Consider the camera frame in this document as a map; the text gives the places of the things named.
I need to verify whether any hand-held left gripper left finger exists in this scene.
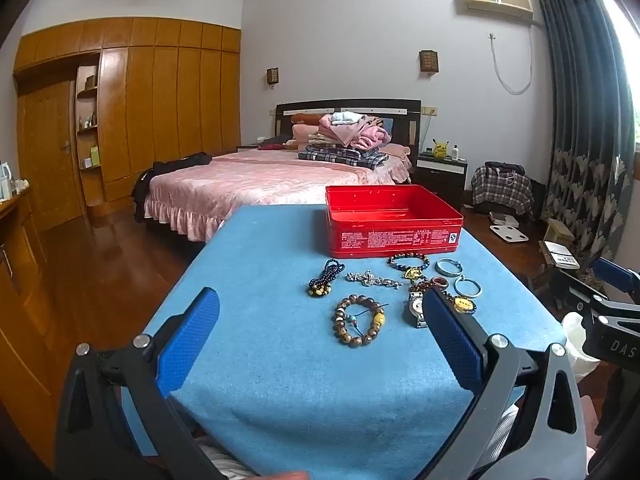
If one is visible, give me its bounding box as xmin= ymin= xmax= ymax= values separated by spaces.
xmin=55 ymin=287 xmax=226 ymax=480

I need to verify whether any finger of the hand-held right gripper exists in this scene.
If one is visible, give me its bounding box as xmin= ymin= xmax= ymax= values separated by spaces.
xmin=549 ymin=269 xmax=608 ymax=313
xmin=590 ymin=258 xmax=640 ymax=306

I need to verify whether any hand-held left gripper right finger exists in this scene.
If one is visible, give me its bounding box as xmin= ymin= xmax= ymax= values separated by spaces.
xmin=422 ymin=287 xmax=590 ymax=480

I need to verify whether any red bead bracelet gold pendant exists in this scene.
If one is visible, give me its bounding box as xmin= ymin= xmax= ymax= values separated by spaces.
xmin=420 ymin=280 xmax=478 ymax=315

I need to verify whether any silver wristwatch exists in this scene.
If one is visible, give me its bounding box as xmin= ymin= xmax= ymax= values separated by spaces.
xmin=407 ymin=280 xmax=431 ymax=329

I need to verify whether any wooden bead bracelet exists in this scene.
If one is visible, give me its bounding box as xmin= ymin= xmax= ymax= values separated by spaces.
xmin=332 ymin=294 xmax=388 ymax=347

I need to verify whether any silver chain necklace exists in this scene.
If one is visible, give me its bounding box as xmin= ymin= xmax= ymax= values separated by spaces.
xmin=346 ymin=270 xmax=403 ymax=291

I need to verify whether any red tin box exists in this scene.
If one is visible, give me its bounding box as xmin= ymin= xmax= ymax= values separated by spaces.
xmin=325 ymin=185 xmax=464 ymax=259

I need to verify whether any dark bead necklace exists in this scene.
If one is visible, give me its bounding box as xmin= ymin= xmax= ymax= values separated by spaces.
xmin=307 ymin=258 xmax=346 ymax=298

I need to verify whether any white printed box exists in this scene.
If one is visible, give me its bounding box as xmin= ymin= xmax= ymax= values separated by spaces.
xmin=539 ymin=240 xmax=581 ymax=268

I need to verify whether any wooden stool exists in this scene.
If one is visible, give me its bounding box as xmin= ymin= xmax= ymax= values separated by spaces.
xmin=542 ymin=219 xmax=576 ymax=253

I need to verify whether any white bathroom scale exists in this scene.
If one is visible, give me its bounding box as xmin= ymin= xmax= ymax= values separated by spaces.
xmin=489 ymin=224 xmax=527 ymax=246

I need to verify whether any blue table cloth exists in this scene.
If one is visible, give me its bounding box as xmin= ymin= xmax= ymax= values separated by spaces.
xmin=120 ymin=203 xmax=568 ymax=480

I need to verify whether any plaid bag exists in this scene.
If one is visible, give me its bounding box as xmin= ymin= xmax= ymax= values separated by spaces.
xmin=470 ymin=161 xmax=535 ymax=218

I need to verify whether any dark floral curtain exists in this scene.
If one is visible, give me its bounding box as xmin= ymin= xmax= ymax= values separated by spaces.
xmin=529 ymin=0 xmax=636 ymax=281

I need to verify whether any bed with pink bedspread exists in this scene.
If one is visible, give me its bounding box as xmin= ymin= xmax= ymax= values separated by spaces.
xmin=142 ymin=99 xmax=423 ymax=243

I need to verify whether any dark nightstand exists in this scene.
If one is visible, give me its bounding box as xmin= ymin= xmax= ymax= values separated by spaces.
xmin=415 ymin=152 xmax=469 ymax=211

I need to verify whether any black garment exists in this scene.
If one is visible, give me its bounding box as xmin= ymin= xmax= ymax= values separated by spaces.
xmin=132 ymin=152 xmax=213 ymax=223

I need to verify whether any wooden dresser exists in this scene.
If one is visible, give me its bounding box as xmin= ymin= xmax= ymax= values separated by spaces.
xmin=0 ymin=187 xmax=56 ymax=461

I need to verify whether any window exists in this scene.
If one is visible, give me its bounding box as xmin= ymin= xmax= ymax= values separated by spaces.
xmin=597 ymin=0 xmax=640 ymax=181

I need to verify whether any wooden door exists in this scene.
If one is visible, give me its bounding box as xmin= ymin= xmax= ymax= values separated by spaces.
xmin=17 ymin=80 xmax=86 ymax=233

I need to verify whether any wooden wardrobe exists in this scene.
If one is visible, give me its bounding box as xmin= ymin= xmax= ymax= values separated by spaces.
xmin=12 ymin=16 xmax=242 ymax=233

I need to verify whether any orange pink pillow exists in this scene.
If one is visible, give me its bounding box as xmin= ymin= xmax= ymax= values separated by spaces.
xmin=290 ymin=114 xmax=326 ymax=148

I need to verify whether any pile of pink clothes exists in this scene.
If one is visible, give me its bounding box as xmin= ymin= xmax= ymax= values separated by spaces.
xmin=307 ymin=112 xmax=393 ymax=152

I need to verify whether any white kettle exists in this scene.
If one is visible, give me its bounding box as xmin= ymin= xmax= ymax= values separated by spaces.
xmin=0 ymin=161 xmax=16 ymax=201

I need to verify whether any multicolour bead bracelet gold pendant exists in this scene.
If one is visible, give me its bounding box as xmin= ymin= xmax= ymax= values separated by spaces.
xmin=387 ymin=252 xmax=431 ymax=281

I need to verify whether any white hose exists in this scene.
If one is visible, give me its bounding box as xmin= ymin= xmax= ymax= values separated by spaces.
xmin=487 ymin=25 xmax=533 ymax=95

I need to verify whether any wall air conditioner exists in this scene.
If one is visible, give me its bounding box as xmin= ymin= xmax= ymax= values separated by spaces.
xmin=460 ymin=0 xmax=535 ymax=23

